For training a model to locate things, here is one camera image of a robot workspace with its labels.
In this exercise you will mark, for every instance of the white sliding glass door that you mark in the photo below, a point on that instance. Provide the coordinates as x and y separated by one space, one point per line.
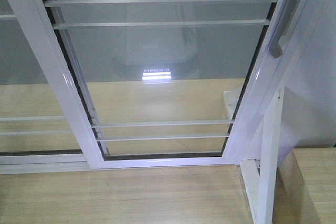
266 82

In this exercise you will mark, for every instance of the grey metal door handle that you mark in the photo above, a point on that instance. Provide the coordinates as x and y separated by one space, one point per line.
281 29

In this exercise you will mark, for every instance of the plywood floor platform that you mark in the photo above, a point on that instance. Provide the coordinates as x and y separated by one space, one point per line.
195 194

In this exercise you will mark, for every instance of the white rear support brace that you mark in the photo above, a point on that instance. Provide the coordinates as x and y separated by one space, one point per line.
230 101

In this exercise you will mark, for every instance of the white triangular support brace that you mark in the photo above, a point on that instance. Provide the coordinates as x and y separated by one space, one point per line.
260 180

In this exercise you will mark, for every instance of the fixed white glass panel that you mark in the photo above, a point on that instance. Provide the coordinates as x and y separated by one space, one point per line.
38 30

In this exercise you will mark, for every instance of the light wooden box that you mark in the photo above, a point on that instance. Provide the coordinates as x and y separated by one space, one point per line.
305 186

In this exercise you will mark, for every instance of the white door frame post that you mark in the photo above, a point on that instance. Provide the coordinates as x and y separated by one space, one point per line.
304 76

